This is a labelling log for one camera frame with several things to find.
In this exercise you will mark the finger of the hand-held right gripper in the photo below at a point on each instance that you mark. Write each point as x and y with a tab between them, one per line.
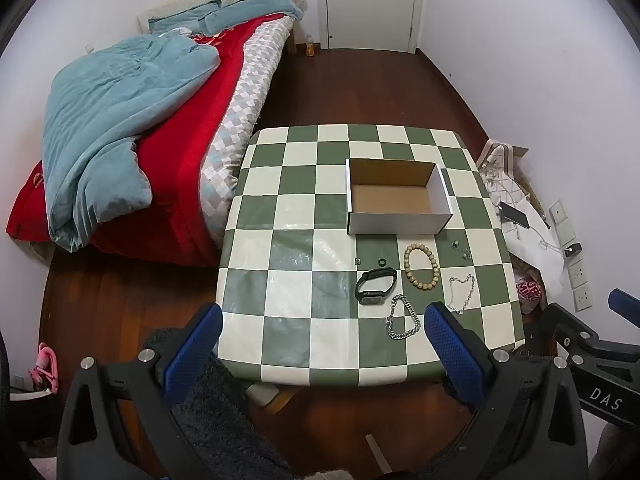
565	322
626	305

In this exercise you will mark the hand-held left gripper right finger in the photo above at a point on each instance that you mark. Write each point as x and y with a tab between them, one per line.
450	347

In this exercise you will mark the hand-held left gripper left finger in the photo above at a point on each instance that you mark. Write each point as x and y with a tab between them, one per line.
195	355

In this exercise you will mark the black smartwatch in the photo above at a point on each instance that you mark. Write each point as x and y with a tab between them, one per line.
372	285

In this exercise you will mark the white cardboard box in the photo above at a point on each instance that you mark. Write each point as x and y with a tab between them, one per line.
395	200

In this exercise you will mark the person's right hand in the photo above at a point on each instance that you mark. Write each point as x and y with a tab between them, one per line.
620	452

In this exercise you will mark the red white packet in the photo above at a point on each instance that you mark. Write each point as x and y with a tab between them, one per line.
529	292

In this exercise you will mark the dark grey fuzzy rug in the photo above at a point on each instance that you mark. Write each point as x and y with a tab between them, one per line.
220	420

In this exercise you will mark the white cloth bag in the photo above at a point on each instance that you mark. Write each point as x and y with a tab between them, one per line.
537	255

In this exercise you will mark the black charger plug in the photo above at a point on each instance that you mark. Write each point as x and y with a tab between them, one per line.
573	250

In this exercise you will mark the wooden table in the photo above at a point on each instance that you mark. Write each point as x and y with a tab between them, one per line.
272	397

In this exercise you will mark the dark smartphone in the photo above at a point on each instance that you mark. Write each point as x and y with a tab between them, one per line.
516	215

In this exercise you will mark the white paper strip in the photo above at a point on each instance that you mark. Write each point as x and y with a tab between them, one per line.
375	452

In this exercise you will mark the green white checkered tablecloth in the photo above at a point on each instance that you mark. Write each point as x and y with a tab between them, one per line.
300	270

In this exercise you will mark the pink slippers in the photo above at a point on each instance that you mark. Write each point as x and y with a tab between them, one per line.
44	367

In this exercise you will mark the bed with red sheet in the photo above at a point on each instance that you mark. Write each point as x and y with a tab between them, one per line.
170	180

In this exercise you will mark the light blue quilt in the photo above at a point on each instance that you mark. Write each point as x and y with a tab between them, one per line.
110	125

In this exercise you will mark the grey white diamond-pattern mattress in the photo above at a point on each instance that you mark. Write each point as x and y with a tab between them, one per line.
245	95

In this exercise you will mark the small orange bottle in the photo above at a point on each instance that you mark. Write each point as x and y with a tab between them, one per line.
311	47

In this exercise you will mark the beige headboard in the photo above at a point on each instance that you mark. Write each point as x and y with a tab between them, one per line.
170	7

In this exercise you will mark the light blue blanket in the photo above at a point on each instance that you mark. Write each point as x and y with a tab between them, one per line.
250	10

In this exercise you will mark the white door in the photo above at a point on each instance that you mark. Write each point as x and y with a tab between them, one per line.
370	5

